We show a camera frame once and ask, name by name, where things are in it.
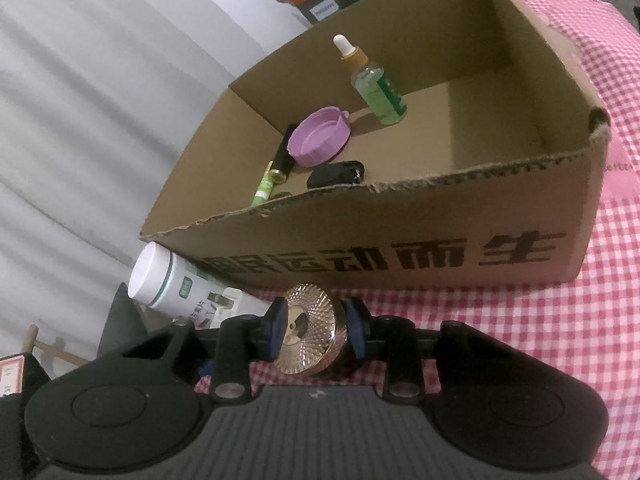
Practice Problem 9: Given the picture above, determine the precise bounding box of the green dropper bottle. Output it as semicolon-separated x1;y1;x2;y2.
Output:
333;34;408;127

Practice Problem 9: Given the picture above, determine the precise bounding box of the purple plastic lid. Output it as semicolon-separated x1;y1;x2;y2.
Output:
287;105;354;167

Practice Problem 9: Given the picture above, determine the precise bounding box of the wooden rack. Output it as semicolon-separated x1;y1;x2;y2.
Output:
22;324;98;368

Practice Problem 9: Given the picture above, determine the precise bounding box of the black cylindrical tube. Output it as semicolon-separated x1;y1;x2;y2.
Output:
272;124;297;186

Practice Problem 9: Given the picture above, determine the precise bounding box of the pink checked cloth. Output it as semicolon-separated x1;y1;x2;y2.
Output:
192;0;640;480

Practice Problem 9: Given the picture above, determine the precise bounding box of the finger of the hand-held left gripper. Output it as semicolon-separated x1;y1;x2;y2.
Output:
97;282;148;358

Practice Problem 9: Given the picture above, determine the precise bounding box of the green slim tube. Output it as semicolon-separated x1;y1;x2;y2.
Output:
251;161;275;206

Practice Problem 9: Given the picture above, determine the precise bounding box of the gold faceted round jar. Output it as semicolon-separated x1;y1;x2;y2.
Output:
272;282;349;377

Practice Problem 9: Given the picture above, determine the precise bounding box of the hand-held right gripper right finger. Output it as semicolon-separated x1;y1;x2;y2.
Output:
342;296;521;403

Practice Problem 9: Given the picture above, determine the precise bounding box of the cardboard box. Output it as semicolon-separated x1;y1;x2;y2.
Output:
139;0;612;293

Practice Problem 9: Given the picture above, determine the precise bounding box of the white curtain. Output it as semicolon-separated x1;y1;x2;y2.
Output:
0;0;311;361

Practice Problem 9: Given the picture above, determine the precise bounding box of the white bottle green label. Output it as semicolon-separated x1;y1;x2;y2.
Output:
127;241;277;331

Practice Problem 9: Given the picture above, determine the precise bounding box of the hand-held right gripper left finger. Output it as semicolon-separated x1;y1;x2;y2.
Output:
117;297;290;403

